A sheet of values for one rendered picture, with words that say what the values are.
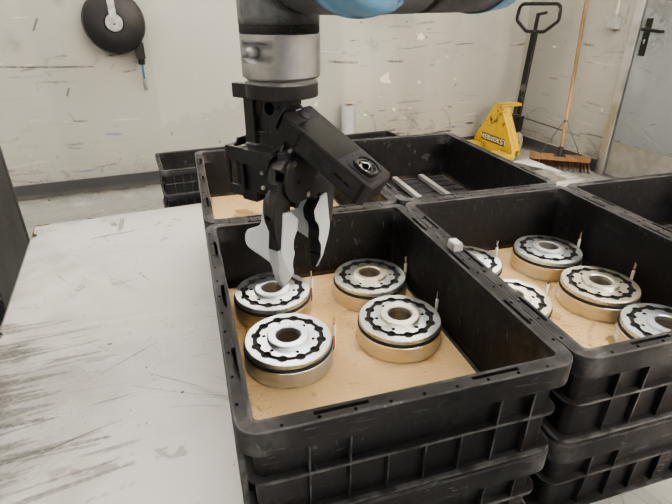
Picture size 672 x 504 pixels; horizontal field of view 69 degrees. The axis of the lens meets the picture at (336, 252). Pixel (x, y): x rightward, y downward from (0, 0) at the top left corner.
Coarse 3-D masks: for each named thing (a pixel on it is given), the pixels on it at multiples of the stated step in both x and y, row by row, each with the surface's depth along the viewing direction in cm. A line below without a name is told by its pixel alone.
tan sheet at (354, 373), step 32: (320, 288) 73; (320, 320) 66; (352, 320) 66; (352, 352) 60; (448, 352) 60; (256, 384) 55; (320, 384) 55; (352, 384) 55; (384, 384) 55; (416, 384) 55; (256, 416) 50
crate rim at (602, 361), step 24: (504, 192) 81; (528, 192) 81; (576, 192) 81; (624, 216) 72; (480, 264) 59; (504, 288) 54; (528, 312) 50; (648, 336) 46; (576, 360) 44; (600, 360) 43; (624, 360) 44; (648, 360) 45
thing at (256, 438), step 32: (224, 224) 69; (256, 224) 70; (416, 224) 69; (448, 256) 61; (224, 288) 54; (480, 288) 55; (224, 320) 48; (224, 352) 44; (448, 384) 40; (480, 384) 40; (512, 384) 41; (544, 384) 42; (288, 416) 37; (320, 416) 37; (352, 416) 37; (384, 416) 38; (416, 416) 40; (256, 448) 36; (288, 448) 37
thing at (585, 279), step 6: (582, 276) 69; (588, 276) 69; (594, 276) 69; (600, 276) 69; (606, 276) 69; (612, 276) 69; (582, 282) 68; (588, 282) 67; (612, 282) 67; (618, 282) 67; (594, 288) 66; (600, 288) 66; (606, 288) 66; (612, 288) 66; (618, 288) 66
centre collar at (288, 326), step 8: (272, 328) 58; (280, 328) 58; (288, 328) 58; (296, 328) 58; (304, 328) 58; (272, 336) 56; (304, 336) 56; (272, 344) 55; (280, 344) 55; (288, 344) 55; (296, 344) 55; (304, 344) 56
